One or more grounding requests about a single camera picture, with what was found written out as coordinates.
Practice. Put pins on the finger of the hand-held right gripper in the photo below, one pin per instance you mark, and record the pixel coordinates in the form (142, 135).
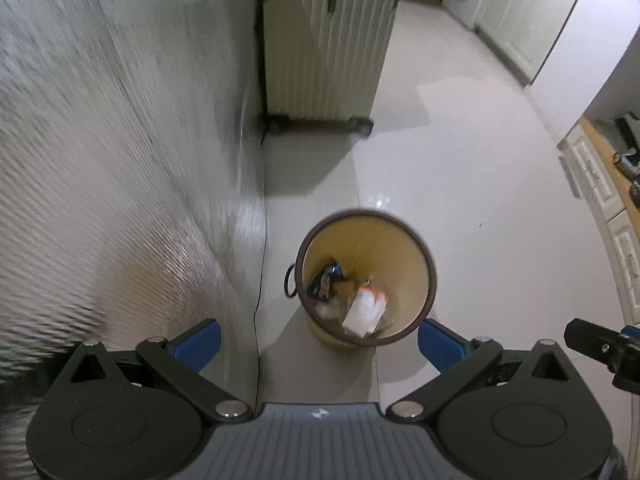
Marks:
(595, 340)

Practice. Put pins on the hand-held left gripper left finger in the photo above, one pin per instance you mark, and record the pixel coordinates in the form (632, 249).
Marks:
(197, 347)

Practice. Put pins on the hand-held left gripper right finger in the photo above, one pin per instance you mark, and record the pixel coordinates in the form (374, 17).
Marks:
(440, 347)

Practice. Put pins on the white packet orange print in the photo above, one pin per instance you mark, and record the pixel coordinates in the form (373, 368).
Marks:
(364, 310)

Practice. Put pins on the dark blue snack packet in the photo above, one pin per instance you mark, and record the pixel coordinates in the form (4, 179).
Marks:
(327, 280)

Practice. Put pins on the yellow trash bin brown rim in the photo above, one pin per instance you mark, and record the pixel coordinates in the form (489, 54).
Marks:
(360, 240)

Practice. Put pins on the white tissue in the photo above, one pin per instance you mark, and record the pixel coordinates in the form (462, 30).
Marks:
(326, 311)

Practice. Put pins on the wooden countertop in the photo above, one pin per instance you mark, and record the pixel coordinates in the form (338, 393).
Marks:
(607, 160)

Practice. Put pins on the dark metal tool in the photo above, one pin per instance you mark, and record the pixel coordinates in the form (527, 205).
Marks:
(627, 160)

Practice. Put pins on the cream ribbed suitcase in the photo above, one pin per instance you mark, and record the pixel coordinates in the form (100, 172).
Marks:
(320, 45)

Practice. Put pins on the white tall kitchen cabinets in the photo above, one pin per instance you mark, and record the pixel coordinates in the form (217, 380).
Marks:
(525, 10)

